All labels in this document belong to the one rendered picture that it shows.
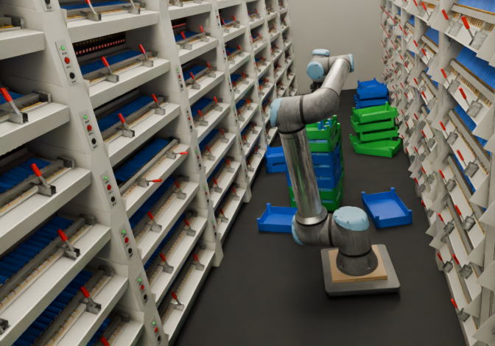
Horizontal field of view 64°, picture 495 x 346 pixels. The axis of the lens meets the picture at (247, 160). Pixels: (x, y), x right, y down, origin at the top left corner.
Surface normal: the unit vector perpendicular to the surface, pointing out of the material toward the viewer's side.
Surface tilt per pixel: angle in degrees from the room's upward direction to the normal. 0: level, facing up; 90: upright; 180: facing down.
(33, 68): 90
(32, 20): 90
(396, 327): 0
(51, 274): 18
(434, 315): 0
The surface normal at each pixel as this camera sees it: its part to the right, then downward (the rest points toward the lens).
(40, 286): 0.15, -0.88
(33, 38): 0.96, 0.24
